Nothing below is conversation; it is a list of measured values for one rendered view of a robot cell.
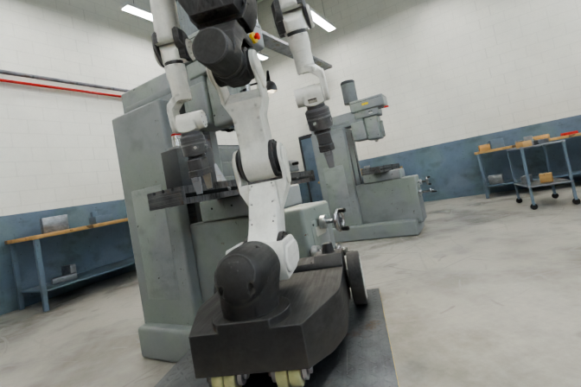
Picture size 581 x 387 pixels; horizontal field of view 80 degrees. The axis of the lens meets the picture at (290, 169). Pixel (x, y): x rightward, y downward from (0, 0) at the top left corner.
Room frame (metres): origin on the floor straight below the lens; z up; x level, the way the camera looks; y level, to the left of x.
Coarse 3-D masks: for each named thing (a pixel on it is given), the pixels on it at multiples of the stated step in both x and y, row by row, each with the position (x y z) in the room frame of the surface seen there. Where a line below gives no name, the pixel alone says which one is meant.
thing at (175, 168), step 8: (168, 152) 1.62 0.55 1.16; (176, 152) 1.59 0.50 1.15; (208, 152) 1.75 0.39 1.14; (168, 160) 1.63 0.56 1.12; (176, 160) 1.59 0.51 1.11; (184, 160) 1.62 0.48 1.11; (208, 160) 1.74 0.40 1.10; (168, 168) 1.63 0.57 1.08; (176, 168) 1.60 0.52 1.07; (184, 168) 1.61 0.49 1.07; (168, 176) 1.64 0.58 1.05; (176, 176) 1.60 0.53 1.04; (184, 176) 1.60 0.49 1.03; (200, 176) 1.68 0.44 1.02; (168, 184) 1.64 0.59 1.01; (176, 184) 1.61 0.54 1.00; (184, 184) 1.60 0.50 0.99; (192, 184) 1.63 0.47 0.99
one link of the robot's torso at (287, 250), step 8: (280, 240) 1.06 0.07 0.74; (288, 240) 1.11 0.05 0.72; (232, 248) 1.09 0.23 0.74; (272, 248) 1.03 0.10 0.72; (280, 248) 1.03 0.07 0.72; (288, 248) 1.05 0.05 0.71; (296, 248) 1.16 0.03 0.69; (280, 256) 1.02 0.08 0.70; (288, 256) 1.03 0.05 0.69; (296, 256) 1.14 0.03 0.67; (280, 264) 1.02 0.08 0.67; (288, 264) 1.02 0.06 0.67; (296, 264) 1.11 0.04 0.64; (280, 272) 1.02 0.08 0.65; (288, 272) 1.03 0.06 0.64; (280, 280) 1.04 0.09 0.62
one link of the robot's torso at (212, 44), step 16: (208, 32) 0.98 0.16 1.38; (224, 32) 1.02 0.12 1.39; (240, 32) 1.10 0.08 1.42; (192, 48) 0.99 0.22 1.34; (208, 48) 0.98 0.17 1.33; (224, 48) 0.97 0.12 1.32; (240, 48) 1.06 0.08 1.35; (208, 64) 0.98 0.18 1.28; (224, 64) 1.01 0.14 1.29; (240, 64) 1.09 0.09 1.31
